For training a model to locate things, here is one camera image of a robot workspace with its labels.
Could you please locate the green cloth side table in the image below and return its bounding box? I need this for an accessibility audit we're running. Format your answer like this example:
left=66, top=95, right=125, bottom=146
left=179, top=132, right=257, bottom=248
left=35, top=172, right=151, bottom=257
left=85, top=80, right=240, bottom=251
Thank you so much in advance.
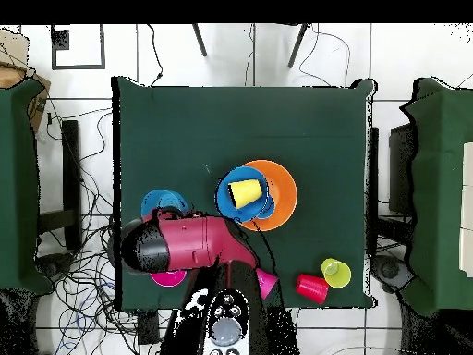
left=0, top=79, right=53, bottom=297
left=398, top=76, right=473, bottom=317

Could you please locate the black metal frame bar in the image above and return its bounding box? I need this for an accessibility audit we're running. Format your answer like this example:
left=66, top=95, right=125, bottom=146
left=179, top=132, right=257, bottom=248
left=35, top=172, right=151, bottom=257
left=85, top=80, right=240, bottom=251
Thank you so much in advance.
left=38, top=119, right=83, bottom=252

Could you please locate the light blue shallow bowl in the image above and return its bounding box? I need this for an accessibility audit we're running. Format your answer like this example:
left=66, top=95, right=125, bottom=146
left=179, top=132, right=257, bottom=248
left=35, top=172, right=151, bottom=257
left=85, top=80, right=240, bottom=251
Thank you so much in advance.
left=140, top=189, right=190, bottom=219

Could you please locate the camera tripod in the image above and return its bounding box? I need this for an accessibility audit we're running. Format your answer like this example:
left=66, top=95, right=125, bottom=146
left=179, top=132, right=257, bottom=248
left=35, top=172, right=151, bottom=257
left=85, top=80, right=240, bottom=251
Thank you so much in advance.
left=190, top=22, right=309, bottom=70

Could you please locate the large orange bowl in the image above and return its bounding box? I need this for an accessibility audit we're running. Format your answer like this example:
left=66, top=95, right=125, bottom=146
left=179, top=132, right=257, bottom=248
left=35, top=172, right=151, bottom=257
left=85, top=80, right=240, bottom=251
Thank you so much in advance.
left=239, top=159, right=299, bottom=233

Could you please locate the black cable with plug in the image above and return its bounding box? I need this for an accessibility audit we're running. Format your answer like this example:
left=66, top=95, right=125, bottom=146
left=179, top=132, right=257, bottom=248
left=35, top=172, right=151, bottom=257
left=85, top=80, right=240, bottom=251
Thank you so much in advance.
left=146, top=23, right=164, bottom=87

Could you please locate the black computer case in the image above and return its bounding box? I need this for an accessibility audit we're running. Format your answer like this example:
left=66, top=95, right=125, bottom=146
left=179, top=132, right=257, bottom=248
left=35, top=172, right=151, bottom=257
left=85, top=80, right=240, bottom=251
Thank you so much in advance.
left=387, top=123, right=417, bottom=215

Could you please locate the pink cup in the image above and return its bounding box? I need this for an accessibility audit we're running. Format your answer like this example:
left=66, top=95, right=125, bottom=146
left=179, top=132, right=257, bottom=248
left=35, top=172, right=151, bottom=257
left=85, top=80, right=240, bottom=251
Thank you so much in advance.
left=255, top=267, right=280, bottom=301

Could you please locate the red cup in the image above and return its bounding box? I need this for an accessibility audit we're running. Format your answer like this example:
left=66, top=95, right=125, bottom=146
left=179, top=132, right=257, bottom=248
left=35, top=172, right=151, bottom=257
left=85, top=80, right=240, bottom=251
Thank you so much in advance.
left=294, top=273, right=330, bottom=305

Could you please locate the pink bowl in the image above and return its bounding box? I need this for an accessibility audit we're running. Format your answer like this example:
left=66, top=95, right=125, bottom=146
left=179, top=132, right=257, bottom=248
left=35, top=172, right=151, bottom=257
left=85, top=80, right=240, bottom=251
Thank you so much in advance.
left=149, top=269, right=188, bottom=288

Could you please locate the small yellow orange cup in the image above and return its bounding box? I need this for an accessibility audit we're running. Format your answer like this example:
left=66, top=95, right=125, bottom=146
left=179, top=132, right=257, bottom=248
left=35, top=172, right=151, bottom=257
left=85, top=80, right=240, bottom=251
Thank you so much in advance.
left=226, top=178, right=264, bottom=210

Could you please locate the dark green table cloth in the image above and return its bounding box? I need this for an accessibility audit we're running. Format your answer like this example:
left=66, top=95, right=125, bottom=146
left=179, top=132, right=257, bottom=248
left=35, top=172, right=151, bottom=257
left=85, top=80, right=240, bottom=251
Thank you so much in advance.
left=111, top=76, right=378, bottom=312

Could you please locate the large blue bowl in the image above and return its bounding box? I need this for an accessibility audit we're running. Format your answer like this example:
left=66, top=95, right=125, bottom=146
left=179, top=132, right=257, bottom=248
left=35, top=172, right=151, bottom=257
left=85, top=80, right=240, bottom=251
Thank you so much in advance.
left=214, top=165, right=275, bottom=224

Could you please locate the cardboard box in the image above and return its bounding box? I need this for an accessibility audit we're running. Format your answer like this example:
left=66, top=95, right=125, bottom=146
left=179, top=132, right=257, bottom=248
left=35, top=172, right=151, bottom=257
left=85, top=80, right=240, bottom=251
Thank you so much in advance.
left=0, top=31, right=52, bottom=134

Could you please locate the black square floor frame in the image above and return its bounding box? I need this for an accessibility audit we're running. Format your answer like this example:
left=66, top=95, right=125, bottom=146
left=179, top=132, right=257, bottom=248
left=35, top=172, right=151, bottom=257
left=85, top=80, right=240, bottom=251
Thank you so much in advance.
left=50, top=24, right=106, bottom=70

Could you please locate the pale yellow cup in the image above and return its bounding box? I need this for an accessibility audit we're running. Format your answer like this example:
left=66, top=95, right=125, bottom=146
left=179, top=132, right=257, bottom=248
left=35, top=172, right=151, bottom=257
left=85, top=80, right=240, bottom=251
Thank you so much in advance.
left=320, top=257, right=353, bottom=289

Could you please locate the grey chair base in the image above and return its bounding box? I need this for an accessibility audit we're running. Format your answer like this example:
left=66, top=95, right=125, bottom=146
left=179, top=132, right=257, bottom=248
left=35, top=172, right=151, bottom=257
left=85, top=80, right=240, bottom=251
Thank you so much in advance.
left=370, top=254, right=414, bottom=295
left=34, top=252, right=77, bottom=284

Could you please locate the blue cup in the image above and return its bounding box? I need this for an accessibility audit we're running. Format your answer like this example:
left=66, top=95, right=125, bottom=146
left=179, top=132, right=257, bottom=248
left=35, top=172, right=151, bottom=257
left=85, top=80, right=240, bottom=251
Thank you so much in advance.
left=256, top=193, right=277, bottom=220

